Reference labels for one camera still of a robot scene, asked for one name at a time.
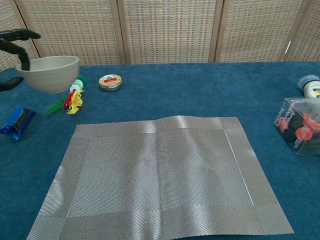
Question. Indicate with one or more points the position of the clear box of red capsules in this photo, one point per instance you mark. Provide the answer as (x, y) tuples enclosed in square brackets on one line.
[(300, 125)]

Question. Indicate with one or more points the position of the beige woven placemat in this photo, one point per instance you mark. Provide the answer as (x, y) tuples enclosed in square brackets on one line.
[(160, 175)]

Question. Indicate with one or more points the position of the colourful feather shuttlecock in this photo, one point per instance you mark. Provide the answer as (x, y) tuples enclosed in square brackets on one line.
[(75, 102)]

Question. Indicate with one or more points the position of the blue snack packet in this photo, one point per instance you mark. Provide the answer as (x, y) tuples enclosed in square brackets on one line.
[(20, 120)]

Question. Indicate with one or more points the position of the robot left hand silver black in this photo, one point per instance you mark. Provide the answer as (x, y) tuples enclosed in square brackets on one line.
[(15, 35)]

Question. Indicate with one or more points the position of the blue table cloth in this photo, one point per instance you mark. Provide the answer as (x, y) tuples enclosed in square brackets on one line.
[(175, 87)]

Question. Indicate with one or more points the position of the mayonnaise squeeze bottle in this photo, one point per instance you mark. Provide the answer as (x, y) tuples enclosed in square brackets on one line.
[(312, 87)]

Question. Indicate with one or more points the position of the round tin with red label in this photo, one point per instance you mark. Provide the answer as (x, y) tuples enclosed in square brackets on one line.
[(110, 82)]

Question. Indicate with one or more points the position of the white ceramic bowl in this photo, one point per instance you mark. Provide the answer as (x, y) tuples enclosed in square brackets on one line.
[(52, 75)]

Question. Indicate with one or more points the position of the bamboo folding screen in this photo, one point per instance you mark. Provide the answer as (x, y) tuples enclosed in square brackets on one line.
[(170, 30)]

